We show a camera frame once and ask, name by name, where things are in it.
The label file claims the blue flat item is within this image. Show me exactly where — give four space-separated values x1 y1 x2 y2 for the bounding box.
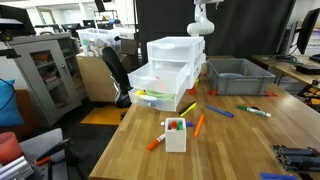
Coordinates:
258 171 300 180

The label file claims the all blue marker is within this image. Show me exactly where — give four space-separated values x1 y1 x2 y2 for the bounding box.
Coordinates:
205 105 235 119

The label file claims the red bucket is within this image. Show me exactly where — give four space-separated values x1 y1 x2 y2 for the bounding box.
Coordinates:
0 131 24 165

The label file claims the white plastic drawer unit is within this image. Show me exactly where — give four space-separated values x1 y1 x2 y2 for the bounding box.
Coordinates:
127 35 207 113

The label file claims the white pen holder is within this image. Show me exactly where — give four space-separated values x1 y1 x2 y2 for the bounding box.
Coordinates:
164 117 188 154

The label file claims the blue cushion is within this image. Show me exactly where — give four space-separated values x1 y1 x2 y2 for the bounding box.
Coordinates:
0 78 25 128

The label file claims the green and white marker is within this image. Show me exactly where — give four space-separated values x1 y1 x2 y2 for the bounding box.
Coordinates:
236 104 272 118

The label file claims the black computer monitor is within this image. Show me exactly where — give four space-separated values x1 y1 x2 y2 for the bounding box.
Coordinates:
296 7 320 56

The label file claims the black flat device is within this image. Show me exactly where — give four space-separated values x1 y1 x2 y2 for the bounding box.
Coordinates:
294 63 320 76

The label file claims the orange and white Crayola marker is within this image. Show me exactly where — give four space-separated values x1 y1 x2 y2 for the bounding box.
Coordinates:
146 133 167 152

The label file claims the blue and white Crayola marker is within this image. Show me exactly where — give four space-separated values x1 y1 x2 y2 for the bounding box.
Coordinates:
160 121 195 128

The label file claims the green item in drawer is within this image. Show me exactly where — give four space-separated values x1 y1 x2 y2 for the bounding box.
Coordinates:
145 89 176 100

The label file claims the clear plastic storage box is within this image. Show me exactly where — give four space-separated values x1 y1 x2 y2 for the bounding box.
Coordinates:
76 27 123 58

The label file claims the black curtain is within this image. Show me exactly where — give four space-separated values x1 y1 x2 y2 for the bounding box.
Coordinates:
134 0 297 64

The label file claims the grey metal cabinet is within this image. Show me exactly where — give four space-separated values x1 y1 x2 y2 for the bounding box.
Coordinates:
9 32 83 128

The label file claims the black office chair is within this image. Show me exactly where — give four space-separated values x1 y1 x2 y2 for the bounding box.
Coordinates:
101 46 133 109

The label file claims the black dish rack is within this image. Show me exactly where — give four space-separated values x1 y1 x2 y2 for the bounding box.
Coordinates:
206 58 277 96

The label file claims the yellow marker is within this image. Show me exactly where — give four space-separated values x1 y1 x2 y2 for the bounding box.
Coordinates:
179 102 198 118

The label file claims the all orange marker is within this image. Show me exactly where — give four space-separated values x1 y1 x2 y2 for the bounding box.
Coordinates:
193 114 206 138

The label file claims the red stick in drawer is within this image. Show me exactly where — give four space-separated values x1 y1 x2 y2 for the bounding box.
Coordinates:
154 76 169 93

